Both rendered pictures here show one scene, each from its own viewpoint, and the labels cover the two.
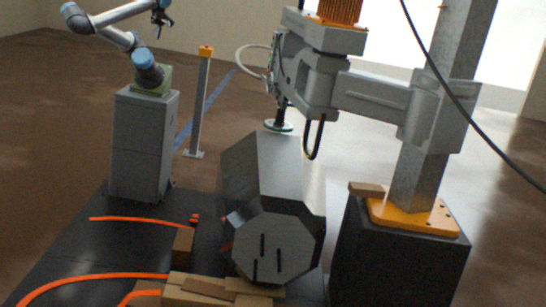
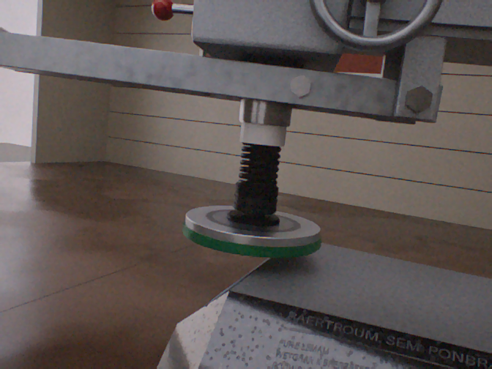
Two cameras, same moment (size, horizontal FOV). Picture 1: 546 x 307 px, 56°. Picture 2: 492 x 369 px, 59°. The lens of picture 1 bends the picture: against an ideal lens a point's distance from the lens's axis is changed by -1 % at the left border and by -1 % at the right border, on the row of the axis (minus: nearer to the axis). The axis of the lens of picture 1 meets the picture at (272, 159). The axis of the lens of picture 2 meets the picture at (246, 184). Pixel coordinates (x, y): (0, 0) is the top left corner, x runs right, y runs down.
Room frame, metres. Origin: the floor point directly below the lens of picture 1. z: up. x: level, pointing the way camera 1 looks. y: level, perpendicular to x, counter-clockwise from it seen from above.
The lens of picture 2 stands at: (3.29, 0.62, 1.01)
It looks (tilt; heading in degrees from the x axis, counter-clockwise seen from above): 8 degrees down; 295
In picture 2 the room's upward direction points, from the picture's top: 6 degrees clockwise
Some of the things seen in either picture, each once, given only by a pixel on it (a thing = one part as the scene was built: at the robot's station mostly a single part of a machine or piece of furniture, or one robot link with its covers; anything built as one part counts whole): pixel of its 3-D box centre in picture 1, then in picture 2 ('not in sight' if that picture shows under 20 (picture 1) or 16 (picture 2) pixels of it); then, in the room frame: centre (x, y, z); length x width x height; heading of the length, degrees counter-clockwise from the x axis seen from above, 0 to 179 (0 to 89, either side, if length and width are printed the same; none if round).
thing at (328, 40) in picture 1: (314, 29); not in sight; (3.23, -0.11, 1.60); 0.96 x 0.25 x 0.17; 19
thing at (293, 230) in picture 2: (279, 124); (252, 223); (3.57, 0.00, 0.86); 0.21 x 0.21 x 0.01
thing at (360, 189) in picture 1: (366, 190); not in sight; (2.78, -0.57, 0.81); 0.20 x 0.10 x 0.05; 100
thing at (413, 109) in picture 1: (400, 103); not in sight; (2.80, -0.64, 1.35); 0.74 x 0.34 x 0.25; 72
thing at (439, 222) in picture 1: (408, 207); not in sight; (2.74, -0.83, 0.76); 0.49 x 0.49 x 0.05; 2
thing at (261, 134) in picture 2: not in sight; (263, 132); (3.57, 0.00, 1.00); 0.07 x 0.07 x 0.04
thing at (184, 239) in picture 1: (183, 246); not in sight; (2.98, 0.48, 0.07); 0.30 x 0.12 x 0.12; 5
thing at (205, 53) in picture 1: (199, 102); not in sight; (4.80, 0.80, 0.54); 0.20 x 0.20 x 1.09; 2
